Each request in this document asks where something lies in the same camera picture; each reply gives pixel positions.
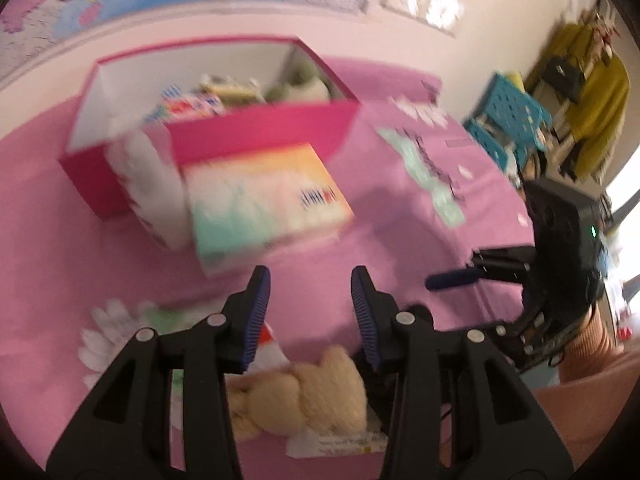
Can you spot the pink printed bed sheet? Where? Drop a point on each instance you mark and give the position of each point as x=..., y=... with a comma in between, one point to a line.
x=75, y=260

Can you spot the white printed plastic packet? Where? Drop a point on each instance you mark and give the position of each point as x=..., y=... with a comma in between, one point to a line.
x=330, y=446

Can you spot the floral pink tissue pack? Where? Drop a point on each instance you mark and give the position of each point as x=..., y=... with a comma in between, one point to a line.
x=190, y=107

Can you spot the white wall plate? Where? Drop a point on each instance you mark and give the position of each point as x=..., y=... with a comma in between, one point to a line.
x=450, y=15

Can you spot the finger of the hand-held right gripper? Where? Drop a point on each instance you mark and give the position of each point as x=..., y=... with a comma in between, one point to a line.
x=505, y=342
x=450, y=280

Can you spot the white and red item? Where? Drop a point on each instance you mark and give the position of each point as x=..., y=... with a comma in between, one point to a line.
x=267, y=350

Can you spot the blue plastic basket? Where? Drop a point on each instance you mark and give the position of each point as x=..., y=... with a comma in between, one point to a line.
x=505, y=110

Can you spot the yellow hanging garment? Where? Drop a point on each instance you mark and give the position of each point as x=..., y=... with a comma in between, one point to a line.
x=600, y=110

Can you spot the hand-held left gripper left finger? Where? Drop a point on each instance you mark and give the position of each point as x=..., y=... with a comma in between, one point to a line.
x=257, y=310

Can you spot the green grey plush toy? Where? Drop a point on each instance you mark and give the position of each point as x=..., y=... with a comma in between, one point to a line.
x=300, y=85

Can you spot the pink cardboard box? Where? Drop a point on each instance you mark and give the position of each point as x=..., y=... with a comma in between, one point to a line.
x=260, y=125

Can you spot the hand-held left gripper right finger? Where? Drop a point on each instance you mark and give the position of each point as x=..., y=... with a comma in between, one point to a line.
x=362, y=310

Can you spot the person's right forearm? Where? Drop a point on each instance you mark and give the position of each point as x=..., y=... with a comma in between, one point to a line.
x=590, y=385

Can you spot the pastel tissue box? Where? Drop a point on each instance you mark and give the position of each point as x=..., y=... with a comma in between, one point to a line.
x=260, y=200

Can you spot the black bag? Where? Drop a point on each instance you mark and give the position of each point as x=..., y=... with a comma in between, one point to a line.
x=562, y=77

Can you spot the beige plush toy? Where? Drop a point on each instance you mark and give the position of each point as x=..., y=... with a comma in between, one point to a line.
x=310, y=390

